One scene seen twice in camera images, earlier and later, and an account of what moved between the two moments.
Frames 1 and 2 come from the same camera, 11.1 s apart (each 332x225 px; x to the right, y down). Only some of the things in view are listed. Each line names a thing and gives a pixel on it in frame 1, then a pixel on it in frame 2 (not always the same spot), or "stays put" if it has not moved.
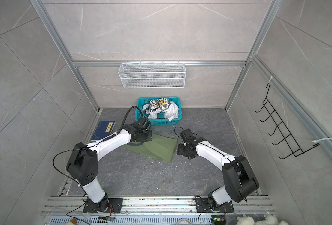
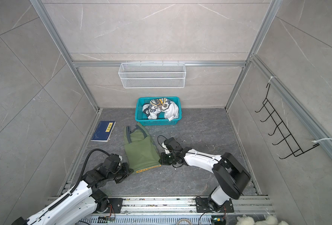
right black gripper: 181,151 to 163,159
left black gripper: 150,136 to 125,166
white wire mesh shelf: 152,75 stays put
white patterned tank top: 169,108 stays put
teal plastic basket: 161,119 stays put
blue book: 103,130 stays put
